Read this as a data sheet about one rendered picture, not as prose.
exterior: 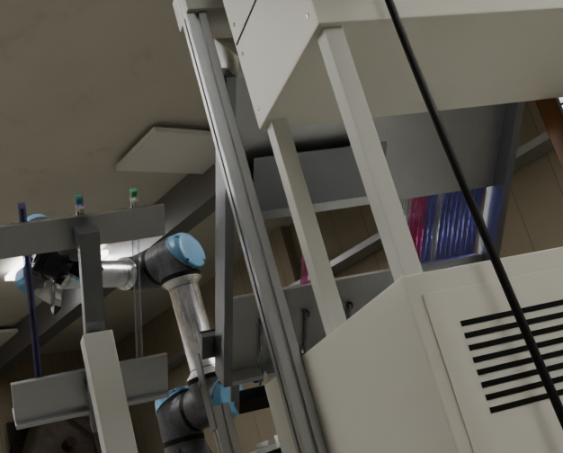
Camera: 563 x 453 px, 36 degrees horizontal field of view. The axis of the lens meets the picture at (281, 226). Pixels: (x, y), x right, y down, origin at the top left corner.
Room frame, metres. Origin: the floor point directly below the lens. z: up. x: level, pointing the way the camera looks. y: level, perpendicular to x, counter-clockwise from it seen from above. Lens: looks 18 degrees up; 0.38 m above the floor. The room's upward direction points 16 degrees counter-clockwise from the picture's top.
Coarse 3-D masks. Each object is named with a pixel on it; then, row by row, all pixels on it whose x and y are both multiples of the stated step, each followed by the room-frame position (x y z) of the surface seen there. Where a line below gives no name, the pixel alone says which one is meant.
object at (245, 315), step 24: (432, 264) 2.04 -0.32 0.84; (456, 264) 2.07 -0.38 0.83; (288, 288) 1.89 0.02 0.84; (360, 288) 1.98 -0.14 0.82; (384, 288) 2.02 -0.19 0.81; (240, 312) 1.87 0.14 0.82; (312, 312) 1.97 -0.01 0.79; (240, 336) 1.92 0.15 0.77; (264, 336) 1.95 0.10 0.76; (312, 336) 2.01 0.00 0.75; (240, 360) 1.96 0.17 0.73; (264, 360) 2.00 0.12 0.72
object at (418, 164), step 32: (256, 128) 1.59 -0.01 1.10; (320, 128) 1.66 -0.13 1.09; (384, 128) 1.73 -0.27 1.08; (416, 128) 1.76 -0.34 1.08; (448, 128) 1.80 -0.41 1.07; (480, 128) 1.84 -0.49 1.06; (256, 160) 1.60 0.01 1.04; (320, 160) 1.67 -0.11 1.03; (352, 160) 1.70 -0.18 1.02; (416, 160) 1.82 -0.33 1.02; (448, 160) 1.86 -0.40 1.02; (480, 160) 1.90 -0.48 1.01; (256, 192) 1.65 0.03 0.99; (320, 192) 1.72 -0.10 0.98; (352, 192) 1.75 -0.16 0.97; (416, 192) 1.88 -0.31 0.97
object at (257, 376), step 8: (248, 368) 1.98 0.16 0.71; (256, 368) 1.99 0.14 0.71; (264, 368) 1.99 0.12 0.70; (272, 368) 1.99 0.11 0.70; (232, 376) 1.96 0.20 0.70; (240, 376) 1.96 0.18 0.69; (248, 376) 1.96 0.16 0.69; (256, 376) 1.96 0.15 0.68; (272, 376) 1.98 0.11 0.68; (232, 384) 1.95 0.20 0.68; (240, 384) 1.96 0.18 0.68
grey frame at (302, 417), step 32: (192, 0) 1.45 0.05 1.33; (192, 32) 1.45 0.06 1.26; (224, 96) 1.46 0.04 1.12; (224, 128) 1.45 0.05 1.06; (224, 160) 1.46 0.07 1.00; (256, 224) 1.46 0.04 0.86; (256, 256) 1.45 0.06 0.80; (256, 288) 1.47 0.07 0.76; (288, 320) 1.46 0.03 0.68; (288, 352) 1.47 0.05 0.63; (288, 384) 1.45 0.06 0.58; (224, 416) 1.93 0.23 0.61; (288, 416) 1.48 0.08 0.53; (224, 448) 1.91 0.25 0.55; (320, 448) 1.46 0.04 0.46
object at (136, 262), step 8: (136, 192) 1.64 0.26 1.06; (136, 240) 1.71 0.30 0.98; (136, 248) 1.72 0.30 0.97; (136, 256) 1.74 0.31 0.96; (136, 264) 1.75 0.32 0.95; (136, 272) 1.76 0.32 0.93; (136, 280) 1.78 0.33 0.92; (136, 288) 1.79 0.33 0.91; (136, 296) 1.80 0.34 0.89; (136, 304) 1.81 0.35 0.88; (136, 312) 1.83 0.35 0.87; (136, 320) 1.84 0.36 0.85; (136, 328) 1.86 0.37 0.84; (136, 336) 1.87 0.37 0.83; (136, 344) 1.89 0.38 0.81; (136, 352) 1.91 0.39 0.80
